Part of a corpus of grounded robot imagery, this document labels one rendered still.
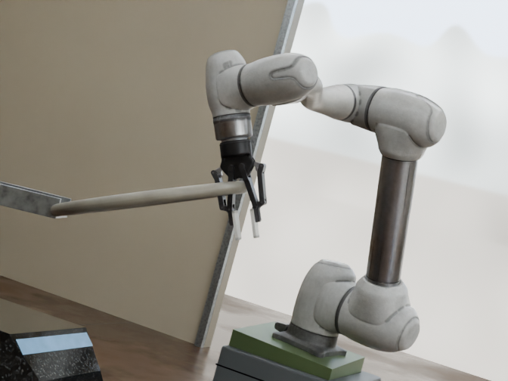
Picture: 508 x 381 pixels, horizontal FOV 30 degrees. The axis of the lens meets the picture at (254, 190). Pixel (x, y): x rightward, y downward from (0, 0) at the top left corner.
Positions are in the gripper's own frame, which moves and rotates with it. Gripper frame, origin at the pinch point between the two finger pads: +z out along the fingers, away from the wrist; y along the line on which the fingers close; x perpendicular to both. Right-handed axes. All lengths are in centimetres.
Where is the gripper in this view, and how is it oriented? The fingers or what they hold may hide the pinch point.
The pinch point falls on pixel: (246, 224)
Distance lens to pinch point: 225.4
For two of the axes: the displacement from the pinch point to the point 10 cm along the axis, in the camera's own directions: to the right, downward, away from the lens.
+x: -2.8, 0.2, -9.6
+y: -9.5, 1.3, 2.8
